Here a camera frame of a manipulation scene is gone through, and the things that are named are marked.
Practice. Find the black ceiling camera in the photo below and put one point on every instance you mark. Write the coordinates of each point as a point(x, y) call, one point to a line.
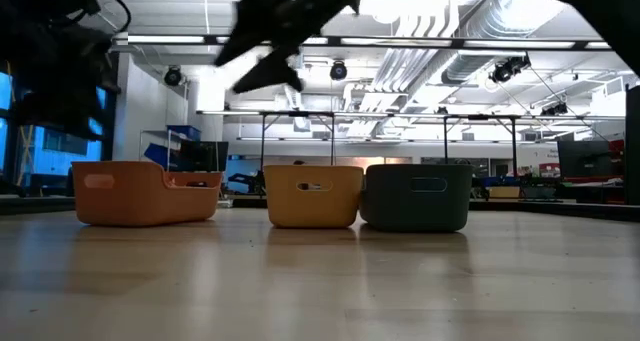
point(555, 109)
point(505, 71)

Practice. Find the yellow plastic bin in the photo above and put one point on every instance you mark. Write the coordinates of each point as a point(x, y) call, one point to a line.
point(290, 206)

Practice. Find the black monitor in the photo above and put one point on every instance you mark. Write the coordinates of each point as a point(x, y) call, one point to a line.
point(202, 156)
point(582, 158)

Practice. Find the teal plastic bin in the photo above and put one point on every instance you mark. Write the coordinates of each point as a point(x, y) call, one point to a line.
point(390, 211)

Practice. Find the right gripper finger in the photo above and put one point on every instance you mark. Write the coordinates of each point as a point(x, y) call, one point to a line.
point(260, 50)
point(250, 40)

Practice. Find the black pillar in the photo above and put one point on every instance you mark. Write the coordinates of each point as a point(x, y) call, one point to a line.
point(633, 146)

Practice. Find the person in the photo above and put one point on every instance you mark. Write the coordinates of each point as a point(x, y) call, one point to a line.
point(299, 162)

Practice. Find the blue shelf bin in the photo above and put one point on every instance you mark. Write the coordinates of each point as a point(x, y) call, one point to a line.
point(185, 132)

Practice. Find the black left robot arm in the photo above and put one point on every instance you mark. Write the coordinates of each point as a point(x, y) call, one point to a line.
point(50, 56)

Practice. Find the orange plastic bin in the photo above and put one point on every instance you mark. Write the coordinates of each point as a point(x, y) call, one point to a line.
point(125, 201)

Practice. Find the black leg table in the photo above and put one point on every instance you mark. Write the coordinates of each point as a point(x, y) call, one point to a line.
point(332, 131)
point(514, 141)

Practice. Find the black ceiling speaker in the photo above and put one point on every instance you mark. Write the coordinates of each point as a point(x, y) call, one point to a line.
point(338, 71)
point(173, 76)

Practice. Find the silver ventilation duct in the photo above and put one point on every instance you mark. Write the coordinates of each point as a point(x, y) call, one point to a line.
point(500, 11)

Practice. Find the blue plastic bin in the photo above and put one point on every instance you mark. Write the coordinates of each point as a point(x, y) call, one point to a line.
point(156, 155)

